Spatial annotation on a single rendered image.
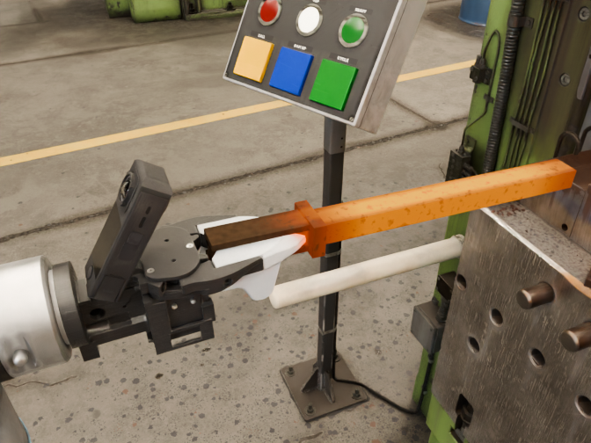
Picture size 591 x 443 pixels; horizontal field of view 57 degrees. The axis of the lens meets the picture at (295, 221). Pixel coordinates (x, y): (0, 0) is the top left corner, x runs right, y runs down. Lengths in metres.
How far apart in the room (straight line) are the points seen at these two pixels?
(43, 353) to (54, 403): 1.37
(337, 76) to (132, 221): 0.61
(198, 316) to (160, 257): 0.06
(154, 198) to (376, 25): 0.63
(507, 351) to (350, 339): 1.02
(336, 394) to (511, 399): 0.85
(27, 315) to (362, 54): 0.69
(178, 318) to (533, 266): 0.49
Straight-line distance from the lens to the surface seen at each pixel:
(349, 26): 0.99
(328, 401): 1.68
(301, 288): 1.07
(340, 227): 0.50
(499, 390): 0.95
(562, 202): 0.81
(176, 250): 0.47
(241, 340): 1.85
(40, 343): 0.46
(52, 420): 1.79
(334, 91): 0.96
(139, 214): 0.42
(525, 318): 0.83
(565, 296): 0.77
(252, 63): 1.09
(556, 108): 1.00
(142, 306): 0.49
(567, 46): 0.98
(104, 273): 0.45
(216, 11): 5.49
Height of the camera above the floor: 1.35
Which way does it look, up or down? 35 degrees down
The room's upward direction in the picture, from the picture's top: straight up
